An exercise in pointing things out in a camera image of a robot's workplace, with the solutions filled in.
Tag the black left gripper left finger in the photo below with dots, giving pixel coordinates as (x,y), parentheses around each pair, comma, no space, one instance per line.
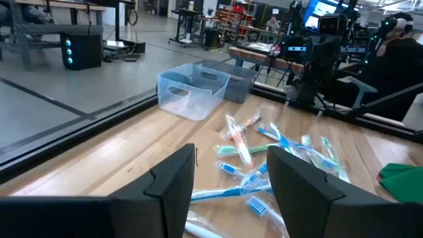
(165,198)

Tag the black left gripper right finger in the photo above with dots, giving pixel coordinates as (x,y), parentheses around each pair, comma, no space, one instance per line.
(314,205)

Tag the blue toothbrush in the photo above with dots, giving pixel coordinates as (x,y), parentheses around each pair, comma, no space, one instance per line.
(281,140)
(257,205)
(262,169)
(224,192)
(229,169)
(264,133)

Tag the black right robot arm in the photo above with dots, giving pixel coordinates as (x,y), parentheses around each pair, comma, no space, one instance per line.
(322,59)

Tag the green cloth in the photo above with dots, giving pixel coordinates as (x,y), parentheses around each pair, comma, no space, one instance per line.
(403,182)

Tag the clear plastic bin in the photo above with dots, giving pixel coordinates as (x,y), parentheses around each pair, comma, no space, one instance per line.
(198,99)

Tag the smoky grey plastic bin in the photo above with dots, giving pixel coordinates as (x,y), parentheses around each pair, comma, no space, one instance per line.
(241,86)

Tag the wooden top table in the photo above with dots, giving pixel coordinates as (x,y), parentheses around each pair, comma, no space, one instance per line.
(251,56)

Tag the person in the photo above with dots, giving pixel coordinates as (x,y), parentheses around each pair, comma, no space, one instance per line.
(396,66)

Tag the black waste bin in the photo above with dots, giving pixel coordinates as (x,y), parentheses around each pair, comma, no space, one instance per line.
(212,38)

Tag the black computer tower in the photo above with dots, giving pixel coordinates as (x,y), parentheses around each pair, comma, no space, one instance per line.
(82,53)

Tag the black standing desk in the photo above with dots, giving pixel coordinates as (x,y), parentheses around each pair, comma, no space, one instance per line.
(117,20)

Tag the black rolling desk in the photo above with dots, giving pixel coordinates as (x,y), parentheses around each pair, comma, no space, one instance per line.
(185,13)

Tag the red parts shelf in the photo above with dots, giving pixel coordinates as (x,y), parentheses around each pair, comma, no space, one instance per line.
(236,16)

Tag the blue screen monitor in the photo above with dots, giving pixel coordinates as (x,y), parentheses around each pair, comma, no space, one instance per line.
(322,8)

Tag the wooden top workbench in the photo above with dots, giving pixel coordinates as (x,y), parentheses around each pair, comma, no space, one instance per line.
(59,6)

